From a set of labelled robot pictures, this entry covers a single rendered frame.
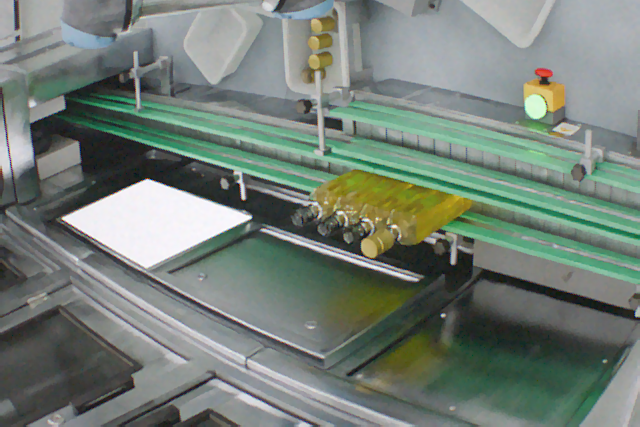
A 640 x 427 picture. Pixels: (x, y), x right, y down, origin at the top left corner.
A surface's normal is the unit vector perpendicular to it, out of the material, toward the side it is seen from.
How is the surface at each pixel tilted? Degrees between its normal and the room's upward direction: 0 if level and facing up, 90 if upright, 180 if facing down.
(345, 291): 90
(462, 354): 91
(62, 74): 90
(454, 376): 91
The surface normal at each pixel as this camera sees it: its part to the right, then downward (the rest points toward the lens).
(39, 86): 0.75, 0.21
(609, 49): -0.66, 0.32
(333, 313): -0.06, -0.93
